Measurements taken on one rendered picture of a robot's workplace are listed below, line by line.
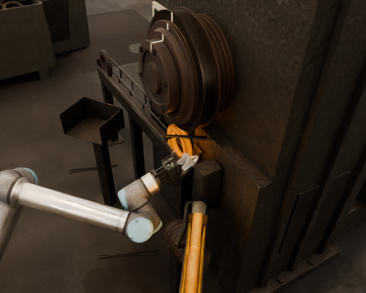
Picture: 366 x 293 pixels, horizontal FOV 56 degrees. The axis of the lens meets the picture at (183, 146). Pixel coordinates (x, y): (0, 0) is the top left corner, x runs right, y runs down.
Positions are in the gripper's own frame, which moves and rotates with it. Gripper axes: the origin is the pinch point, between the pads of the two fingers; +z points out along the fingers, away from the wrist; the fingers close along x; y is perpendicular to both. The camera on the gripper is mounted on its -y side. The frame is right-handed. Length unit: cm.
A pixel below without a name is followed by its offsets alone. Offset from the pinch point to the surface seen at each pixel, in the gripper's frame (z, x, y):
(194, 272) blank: -26, -49, 13
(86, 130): -36, 63, -5
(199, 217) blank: -14.7, -30.7, 8.4
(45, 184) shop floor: -83, 97, -52
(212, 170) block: 1.3, -13.7, 5.0
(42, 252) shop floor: -95, 42, -48
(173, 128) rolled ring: -0.8, 15.2, 8.3
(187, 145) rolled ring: -0.2, 4.7, 5.6
